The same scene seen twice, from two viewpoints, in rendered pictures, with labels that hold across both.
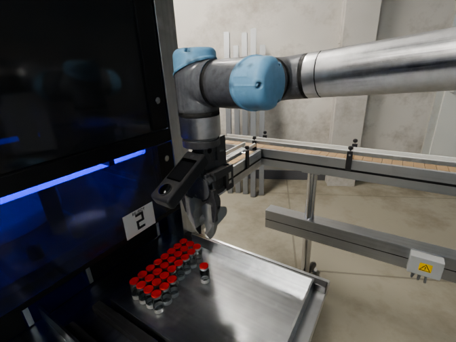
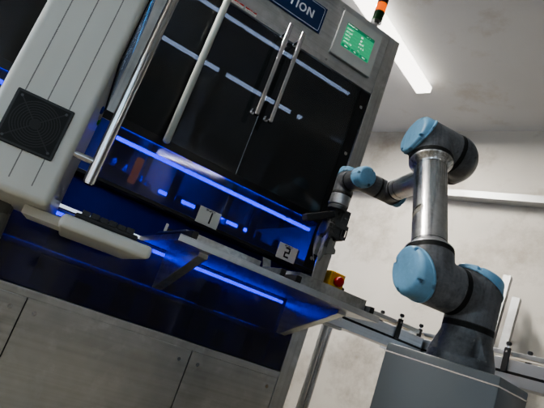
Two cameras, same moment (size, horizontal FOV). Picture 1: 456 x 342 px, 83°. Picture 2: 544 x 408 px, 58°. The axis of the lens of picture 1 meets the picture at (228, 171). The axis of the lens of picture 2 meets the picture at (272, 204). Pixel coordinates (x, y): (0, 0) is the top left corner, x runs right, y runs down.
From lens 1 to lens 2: 145 cm
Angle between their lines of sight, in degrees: 48
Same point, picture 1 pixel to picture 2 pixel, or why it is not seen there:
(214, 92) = (346, 178)
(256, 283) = not seen: hidden behind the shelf
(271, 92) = (364, 177)
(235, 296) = not seen: hidden behind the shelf
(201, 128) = (337, 197)
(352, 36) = not seen: outside the picture
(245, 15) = (506, 263)
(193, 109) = (337, 188)
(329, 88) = (396, 188)
